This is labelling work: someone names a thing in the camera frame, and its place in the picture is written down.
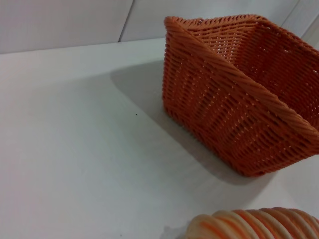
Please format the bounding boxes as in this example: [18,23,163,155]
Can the orange woven plastic basket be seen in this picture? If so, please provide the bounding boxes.
[161,14,319,178]

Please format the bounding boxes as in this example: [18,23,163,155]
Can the striped orange cream bread loaf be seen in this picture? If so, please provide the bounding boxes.
[185,208,319,239]

